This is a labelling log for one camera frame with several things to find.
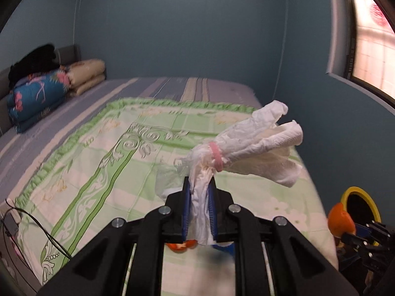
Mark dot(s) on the window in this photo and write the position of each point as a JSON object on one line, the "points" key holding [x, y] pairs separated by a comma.
{"points": [[373, 52]]}

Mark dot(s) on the grey power adapter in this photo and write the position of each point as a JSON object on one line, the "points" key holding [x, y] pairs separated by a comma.
{"points": [[10, 223]]}

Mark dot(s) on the blue floral quilt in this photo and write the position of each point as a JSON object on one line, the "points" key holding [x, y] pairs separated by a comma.
{"points": [[37, 98]]}

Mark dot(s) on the white tissue bundle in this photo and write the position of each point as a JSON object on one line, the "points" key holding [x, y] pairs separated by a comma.
{"points": [[253, 141]]}

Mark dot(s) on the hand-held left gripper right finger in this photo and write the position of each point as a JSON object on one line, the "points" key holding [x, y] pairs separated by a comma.
{"points": [[212, 206]]}

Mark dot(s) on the black clothing pile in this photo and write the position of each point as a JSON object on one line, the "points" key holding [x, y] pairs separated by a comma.
{"points": [[34, 61]]}

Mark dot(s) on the yellow rimmed trash bin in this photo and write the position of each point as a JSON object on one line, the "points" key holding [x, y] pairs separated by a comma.
{"points": [[375, 203]]}

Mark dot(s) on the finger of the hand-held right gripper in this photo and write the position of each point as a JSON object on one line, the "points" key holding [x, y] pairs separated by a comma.
{"points": [[361, 237]]}

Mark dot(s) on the blue plastic bag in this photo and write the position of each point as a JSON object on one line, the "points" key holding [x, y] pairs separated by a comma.
{"points": [[223, 248]]}

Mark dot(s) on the green printed blanket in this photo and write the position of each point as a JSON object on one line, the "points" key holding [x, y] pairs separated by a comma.
{"points": [[92, 166]]}

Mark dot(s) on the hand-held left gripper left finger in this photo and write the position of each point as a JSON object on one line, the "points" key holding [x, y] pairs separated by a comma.
{"points": [[186, 203]]}

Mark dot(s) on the beige folded quilt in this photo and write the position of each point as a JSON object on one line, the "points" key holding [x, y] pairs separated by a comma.
{"points": [[86, 74]]}

